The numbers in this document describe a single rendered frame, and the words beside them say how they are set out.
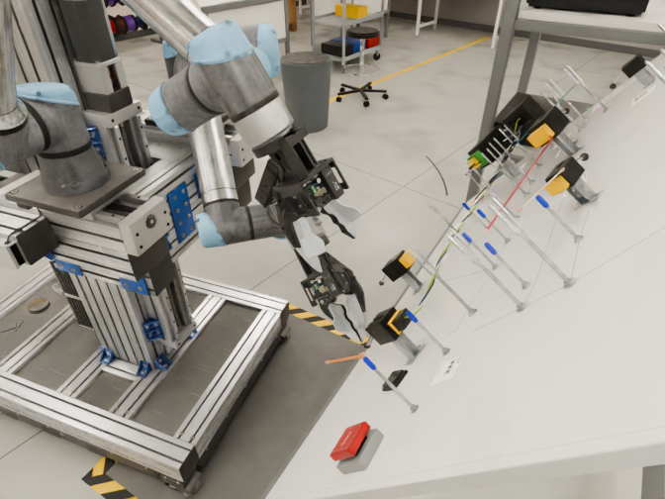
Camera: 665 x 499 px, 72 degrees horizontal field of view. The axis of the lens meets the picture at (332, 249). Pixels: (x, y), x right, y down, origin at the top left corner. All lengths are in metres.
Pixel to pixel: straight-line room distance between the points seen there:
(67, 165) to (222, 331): 1.12
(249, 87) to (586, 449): 0.52
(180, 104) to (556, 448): 0.59
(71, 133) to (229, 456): 1.31
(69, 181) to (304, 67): 3.13
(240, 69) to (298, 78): 3.57
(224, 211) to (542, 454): 0.73
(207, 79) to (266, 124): 0.09
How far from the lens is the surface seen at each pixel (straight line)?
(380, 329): 0.77
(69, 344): 2.28
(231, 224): 0.96
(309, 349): 2.24
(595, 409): 0.44
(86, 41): 1.38
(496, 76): 1.56
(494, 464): 0.47
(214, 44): 0.63
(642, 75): 1.27
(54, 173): 1.22
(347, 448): 0.65
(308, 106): 4.27
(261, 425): 2.03
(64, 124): 1.18
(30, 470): 2.23
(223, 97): 0.64
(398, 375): 0.78
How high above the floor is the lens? 1.70
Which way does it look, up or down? 37 degrees down
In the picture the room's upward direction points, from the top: straight up
